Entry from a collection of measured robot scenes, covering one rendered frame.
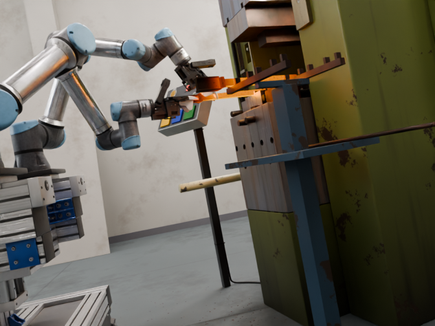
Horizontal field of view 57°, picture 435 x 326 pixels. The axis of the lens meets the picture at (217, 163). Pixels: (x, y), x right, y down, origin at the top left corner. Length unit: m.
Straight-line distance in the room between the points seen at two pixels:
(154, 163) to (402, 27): 3.64
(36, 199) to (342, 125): 1.08
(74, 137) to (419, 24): 3.68
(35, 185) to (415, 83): 1.39
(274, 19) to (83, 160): 3.10
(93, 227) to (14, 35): 2.47
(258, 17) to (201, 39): 3.28
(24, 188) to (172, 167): 3.62
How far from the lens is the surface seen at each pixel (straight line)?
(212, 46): 5.11
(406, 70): 1.70
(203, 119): 2.14
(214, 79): 1.31
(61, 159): 4.61
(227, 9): 2.02
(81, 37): 1.53
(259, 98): 1.78
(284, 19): 1.94
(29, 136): 1.88
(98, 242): 4.35
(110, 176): 4.91
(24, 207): 1.34
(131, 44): 1.63
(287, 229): 1.65
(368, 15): 1.64
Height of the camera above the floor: 0.72
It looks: level
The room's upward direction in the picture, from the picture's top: 10 degrees counter-clockwise
